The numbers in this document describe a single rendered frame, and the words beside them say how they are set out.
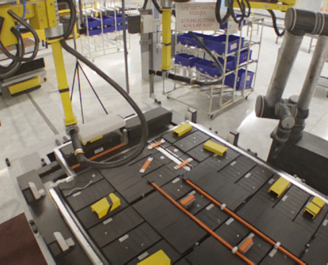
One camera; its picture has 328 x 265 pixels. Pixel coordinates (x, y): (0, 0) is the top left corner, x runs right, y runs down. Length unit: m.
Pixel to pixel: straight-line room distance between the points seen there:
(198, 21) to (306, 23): 0.78
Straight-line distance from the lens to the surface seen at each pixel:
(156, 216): 1.36
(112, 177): 1.59
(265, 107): 2.16
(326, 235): 1.54
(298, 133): 2.37
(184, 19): 1.93
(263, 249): 1.33
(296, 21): 1.69
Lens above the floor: 2.09
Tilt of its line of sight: 34 degrees down
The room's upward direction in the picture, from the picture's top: straight up
